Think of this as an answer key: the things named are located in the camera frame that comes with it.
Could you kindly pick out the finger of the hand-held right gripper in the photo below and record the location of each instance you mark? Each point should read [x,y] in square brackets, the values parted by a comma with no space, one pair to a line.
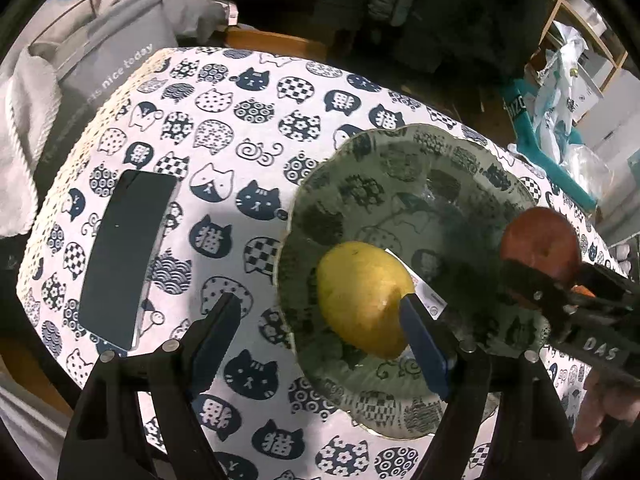
[535,285]
[610,287]

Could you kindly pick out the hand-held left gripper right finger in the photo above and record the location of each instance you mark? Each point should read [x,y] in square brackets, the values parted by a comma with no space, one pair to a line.
[422,345]

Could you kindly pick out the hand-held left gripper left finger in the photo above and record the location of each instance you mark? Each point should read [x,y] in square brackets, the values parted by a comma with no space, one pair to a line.
[215,340]

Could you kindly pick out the red apple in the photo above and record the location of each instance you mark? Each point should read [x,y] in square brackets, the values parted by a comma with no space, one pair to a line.
[542,240]

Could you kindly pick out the yellow pear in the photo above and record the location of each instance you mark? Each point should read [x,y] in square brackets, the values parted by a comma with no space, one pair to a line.
[355,300]

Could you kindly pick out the scalloped glass plate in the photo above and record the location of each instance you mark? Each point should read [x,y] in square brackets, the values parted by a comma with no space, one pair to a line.
[400,195]

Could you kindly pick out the person's right hand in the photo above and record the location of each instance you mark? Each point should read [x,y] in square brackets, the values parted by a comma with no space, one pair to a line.
[600,405]

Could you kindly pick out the clear plastic bag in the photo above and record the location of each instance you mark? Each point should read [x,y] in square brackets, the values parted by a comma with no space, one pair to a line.
[585,170]

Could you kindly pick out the black smartphone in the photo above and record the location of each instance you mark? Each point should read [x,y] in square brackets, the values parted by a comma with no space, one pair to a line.
[125,260]

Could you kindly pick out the teal storage box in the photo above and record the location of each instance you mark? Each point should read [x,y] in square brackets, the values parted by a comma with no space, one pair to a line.
[530,130]

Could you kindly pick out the white drawer cabinet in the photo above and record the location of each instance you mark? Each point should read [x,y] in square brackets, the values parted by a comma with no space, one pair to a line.
[615,110]

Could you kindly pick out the white printed plastic bag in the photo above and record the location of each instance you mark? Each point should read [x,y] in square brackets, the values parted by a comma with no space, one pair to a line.
[557,90]

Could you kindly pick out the cat print tablecloth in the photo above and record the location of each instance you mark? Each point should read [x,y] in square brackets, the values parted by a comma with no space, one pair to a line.
[300,125]

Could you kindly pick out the wooden shelf rack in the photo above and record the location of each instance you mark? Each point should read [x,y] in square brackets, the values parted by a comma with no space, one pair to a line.
[595,27]

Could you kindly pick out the black hanging coat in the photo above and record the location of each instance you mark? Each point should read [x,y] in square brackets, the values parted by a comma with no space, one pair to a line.
[475,20]

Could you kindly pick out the grey fabric bag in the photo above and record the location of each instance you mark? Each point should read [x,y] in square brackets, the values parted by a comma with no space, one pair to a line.
[100,60]

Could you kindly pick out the wooden drawer box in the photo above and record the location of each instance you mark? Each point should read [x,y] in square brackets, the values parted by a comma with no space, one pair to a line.
[275,42]

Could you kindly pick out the grey crumpled clothing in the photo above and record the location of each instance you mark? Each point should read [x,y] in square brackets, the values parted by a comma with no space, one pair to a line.
[190,5]

